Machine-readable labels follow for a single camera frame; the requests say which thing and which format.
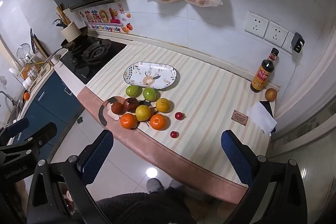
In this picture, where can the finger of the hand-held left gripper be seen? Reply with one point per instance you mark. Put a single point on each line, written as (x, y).
(42, 134)
(19, 123)

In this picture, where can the white wall socket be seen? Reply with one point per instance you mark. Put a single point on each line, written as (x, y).
(275, 33)
(256, 24)

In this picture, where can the metal faucet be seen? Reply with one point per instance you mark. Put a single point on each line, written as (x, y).
(8, 98)

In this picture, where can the beige utensil holder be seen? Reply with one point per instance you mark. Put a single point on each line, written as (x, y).
(71, 32)

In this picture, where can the orange mandarin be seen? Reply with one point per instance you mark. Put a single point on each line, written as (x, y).
(158, 122)
(128, 121)

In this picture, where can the small red fruit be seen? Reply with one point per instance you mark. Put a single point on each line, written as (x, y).
(179, 116)
(174, 134)

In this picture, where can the dish rack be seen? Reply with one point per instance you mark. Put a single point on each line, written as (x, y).
(31, 69)

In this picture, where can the small orange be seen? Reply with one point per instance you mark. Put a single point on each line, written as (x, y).
(26, 96)

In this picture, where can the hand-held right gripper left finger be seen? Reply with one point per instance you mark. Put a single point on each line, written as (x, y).
(96, 155)

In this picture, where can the bundle of chopsticks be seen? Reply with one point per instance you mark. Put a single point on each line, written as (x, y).
(63, 15)

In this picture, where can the metal strainer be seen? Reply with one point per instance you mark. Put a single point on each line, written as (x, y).
(23, 50)

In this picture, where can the yellow citrus fruit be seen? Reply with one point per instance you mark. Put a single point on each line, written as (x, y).
(163, 105)
(143, 113)

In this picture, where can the green apple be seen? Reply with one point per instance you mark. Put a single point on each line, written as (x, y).
(149, 93)
(132, 91)

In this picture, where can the person's dark fleece clothing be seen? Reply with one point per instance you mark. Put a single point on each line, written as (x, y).
(147, 208)

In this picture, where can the metal wok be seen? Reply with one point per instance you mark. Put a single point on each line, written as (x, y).
(74, 43)

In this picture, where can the dark sauce bottle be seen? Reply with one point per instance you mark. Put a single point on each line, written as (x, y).
(261, 77)

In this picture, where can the white paper sheet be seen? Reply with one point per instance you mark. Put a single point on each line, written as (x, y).
(261, 116)

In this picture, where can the black gas stove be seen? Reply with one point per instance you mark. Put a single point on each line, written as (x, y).
(105, 56)

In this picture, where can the small brown tag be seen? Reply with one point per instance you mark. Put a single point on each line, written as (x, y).
(239, 117)

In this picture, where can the colourful wall sticker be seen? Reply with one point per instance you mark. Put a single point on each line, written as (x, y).
(105, 18)

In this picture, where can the floral oval plate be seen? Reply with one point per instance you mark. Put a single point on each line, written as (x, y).
(147, 74)

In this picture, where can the blue base cabinet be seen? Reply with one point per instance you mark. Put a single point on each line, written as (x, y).
(52, 106)

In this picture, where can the dark brown round fruit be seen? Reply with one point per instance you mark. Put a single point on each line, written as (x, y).
(131, 104)
(118, 108)

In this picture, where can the cat-shaped mat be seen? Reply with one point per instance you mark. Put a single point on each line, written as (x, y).
(103, 113)

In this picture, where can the black plug charger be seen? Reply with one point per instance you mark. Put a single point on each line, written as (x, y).
(298, 43)

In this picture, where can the golden brown kiwi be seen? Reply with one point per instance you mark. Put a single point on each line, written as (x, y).
(270, 94)

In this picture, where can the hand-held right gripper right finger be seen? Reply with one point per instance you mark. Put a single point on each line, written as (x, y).
(236, 158)

